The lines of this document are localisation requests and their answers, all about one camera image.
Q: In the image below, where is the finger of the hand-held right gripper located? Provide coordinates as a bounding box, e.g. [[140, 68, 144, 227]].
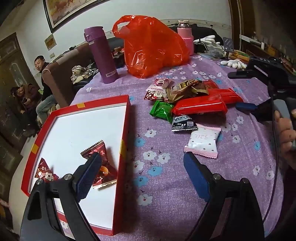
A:
[[228, 70, 255, 79], [236, 98, 274, 121]]

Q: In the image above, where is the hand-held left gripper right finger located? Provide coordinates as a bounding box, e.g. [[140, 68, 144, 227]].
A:
[[183, 151, 265, 241]]

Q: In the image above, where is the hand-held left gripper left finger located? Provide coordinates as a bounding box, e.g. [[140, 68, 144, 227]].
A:
[[20, 152, 103, 241]]

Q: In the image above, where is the dark red candy packet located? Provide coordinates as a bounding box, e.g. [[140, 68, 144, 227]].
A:
[[81, 140, 118, 190]]

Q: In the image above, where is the long red snack packet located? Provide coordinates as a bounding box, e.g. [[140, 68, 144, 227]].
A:
[[207, 88, 244, 104]]

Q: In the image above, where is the small red snack packet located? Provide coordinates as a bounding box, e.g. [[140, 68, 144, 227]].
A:
[[201, 80, 219, 90]]

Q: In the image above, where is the white and pink snack packet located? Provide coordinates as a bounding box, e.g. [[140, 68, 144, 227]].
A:
[[184, 124, 221, 159]]

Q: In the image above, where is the small red flower packet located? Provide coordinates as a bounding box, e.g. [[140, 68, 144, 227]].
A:
[[35, 158, 60, 183]]

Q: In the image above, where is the large red snack packet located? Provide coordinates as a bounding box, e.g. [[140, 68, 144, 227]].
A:
[[171, 95, 228, 116]]

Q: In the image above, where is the red box with white inside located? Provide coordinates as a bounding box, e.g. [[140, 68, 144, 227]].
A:
[[21, 95, 133, 236]]

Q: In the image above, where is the black and white snack packet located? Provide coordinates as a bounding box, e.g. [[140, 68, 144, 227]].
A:
[[171, 115, 198, 133]]

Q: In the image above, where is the brown snack packet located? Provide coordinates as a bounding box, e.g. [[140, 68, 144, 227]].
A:
[[166, 80, 210, 103]]

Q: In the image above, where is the pink bear snack packet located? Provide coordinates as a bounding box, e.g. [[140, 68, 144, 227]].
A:
[[148, 77, 175, 92]]

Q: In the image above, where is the person's right hand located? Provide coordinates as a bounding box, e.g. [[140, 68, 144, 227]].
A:
[[274, 111, 296, 158]]

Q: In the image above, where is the white glove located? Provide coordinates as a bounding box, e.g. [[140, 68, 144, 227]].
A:
[[193, 35, 224, 51], [220, 59, 247, 69]]

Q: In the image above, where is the purple floral tablecloth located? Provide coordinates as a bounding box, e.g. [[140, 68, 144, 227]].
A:
[[69, 52, 285, 241]]

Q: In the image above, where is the pink bottle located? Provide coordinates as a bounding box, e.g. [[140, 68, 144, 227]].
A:
[[177, 20, 194, 56]]

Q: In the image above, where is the green snack packet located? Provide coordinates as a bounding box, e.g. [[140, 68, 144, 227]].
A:
[[149, 100, 174, 121]]

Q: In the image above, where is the red and white snack packet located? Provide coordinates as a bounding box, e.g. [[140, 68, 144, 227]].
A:
[[145, 90, 169, 102]]

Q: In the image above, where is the orange-red plastic bag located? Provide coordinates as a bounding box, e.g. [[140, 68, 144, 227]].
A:
[[112, 15, 191, 79]]

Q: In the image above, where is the brown sofa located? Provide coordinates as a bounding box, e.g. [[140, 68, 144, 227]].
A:
[[41, 37, 126, 107]]

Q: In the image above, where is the checked cloth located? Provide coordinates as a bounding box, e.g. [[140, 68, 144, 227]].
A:
[[70, 65, 100, 84]]

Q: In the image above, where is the purple thermos bottle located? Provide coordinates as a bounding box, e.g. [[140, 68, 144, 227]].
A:
[[84, 26, 119, 84]]

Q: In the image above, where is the dark wooden door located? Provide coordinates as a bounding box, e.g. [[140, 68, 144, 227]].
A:
[[0, 32, 33, 139]]

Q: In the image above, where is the small framed wall certificate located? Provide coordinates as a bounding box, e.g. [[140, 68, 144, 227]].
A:
[[44, 34, 57, 51]]

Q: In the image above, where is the framed wall painting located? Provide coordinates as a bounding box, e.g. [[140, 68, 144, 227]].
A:
[[43, 0, 112, 33]]

